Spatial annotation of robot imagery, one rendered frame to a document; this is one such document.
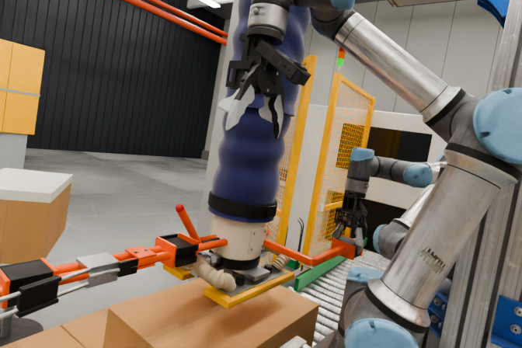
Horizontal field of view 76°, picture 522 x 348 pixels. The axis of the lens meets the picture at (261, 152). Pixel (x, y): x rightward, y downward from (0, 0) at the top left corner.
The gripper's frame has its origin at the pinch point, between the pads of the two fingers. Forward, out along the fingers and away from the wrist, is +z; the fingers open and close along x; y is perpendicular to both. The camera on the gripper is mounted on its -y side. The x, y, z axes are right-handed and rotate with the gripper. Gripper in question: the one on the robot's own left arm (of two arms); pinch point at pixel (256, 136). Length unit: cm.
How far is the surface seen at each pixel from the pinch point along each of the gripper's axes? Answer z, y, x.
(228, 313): 58, 25, -31
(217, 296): 45, 18, -17
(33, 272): 31.5, 25.6, 26.2
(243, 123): -2.7, 24.9, -23.1
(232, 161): 9.0, 26.8, -23.1
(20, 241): 77, 160, -13
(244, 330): 58, 15, -28
